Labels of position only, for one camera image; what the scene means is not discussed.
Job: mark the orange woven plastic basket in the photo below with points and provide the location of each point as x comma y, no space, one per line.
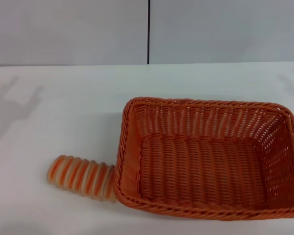
198,171

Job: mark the orange white striped bread roll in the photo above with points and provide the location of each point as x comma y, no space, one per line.
80,177

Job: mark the black vertical wall strip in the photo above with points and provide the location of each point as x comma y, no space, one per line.
148,31

